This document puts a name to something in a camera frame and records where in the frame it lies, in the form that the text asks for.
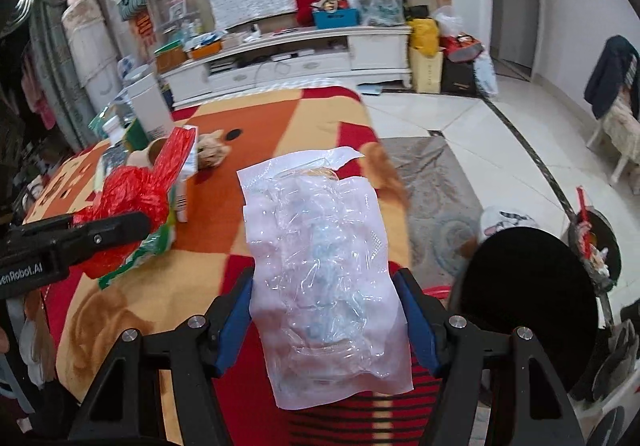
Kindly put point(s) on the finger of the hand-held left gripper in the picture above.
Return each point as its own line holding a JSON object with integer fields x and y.
{"x": 100, "y": 233}

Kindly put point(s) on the striped hanging bag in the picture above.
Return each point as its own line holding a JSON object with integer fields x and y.
{"x": 132, "y": 0}

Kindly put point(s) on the orange white carton box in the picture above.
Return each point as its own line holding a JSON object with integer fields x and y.
{"x": 182, "y": 198}

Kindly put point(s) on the orange red printed blanket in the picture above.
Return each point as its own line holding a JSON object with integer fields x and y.
{"x": 310, "y": 125}

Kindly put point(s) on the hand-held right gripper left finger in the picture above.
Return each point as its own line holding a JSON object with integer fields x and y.
{"x": 232, "y": 326}

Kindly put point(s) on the black pan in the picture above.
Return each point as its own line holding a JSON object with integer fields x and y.
{"x": 602, "y": 236}

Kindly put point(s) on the cat print cushion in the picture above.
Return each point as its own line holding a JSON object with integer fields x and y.
{"x": 505, "y": 223}

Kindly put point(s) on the grey floor rug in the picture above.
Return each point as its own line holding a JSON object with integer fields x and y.
{"x": 430, "y": 196}

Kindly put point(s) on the grey curtain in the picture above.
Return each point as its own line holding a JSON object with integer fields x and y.
{"x": 55, "y": 65}

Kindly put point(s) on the red plastic bag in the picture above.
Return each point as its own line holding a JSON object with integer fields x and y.
{"x": 130, "y": 191}

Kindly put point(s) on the green white plastic wrapper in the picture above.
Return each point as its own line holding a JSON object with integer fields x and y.
{"x": 150, "y": 246}

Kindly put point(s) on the white blue plastic bag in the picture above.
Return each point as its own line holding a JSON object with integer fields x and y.
{"x": 486, "y": 73}

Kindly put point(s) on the blue storage box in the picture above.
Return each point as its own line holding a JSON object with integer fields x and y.
{"x": 336, "y": 18}

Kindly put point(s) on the beige covered standing air conditioner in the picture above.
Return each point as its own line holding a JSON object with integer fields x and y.
{"x": 92, "y": 50}

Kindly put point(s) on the hanging clothes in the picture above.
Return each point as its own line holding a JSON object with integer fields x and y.
{"x": 37, "y": 90}

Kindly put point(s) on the dark jacket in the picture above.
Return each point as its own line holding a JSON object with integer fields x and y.
{"x": 610, "y": 70}

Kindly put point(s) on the yellow bag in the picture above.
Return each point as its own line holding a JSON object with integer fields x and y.
{"x": 424, "y": 35}

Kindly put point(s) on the white television cabinet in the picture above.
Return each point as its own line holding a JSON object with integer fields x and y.
{"x": 375, "y": 50}

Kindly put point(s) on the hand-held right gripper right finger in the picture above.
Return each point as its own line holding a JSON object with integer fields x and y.
{"x": 420, "y": 326}

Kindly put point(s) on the brown paper cup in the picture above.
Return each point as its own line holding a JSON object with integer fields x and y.
{"x": 142, "y": 158}

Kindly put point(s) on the black box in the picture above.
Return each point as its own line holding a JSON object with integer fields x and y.
{"x": 459, "y": 78}

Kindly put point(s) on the red gift bag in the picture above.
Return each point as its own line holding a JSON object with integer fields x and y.
{"x": 465, "y": 48}

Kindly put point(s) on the red hanging sign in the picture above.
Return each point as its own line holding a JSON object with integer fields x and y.
{"x": 144, "y": 28}

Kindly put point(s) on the white chair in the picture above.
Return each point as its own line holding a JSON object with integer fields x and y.
{"x": 620, "y": 130}

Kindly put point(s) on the yellow carton box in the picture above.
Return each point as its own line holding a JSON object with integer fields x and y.
{"x": 427, "y": 73}

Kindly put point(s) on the white jar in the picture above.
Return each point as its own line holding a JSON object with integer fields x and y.
{"x": 114, "y": 130}

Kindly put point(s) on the clear plastic packaging bag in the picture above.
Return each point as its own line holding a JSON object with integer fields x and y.
{"x": 320, "y": 276}

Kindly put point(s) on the white cylindrical canister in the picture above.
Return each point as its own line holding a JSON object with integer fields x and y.
{"x": 150, "y": 110}

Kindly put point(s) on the crumpled beige paper ball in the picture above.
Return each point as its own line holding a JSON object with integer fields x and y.
{"x": 212, "y": 153}

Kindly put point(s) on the clear blue printed plastic bag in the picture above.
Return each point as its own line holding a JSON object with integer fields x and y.
{"x": 382, "y": 5}

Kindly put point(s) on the green tissue pack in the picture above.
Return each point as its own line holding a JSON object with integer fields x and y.
{"x": 107, "y": 118}

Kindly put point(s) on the brown box with green lid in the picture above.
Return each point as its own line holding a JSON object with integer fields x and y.
{"x": 170, "y": 58}

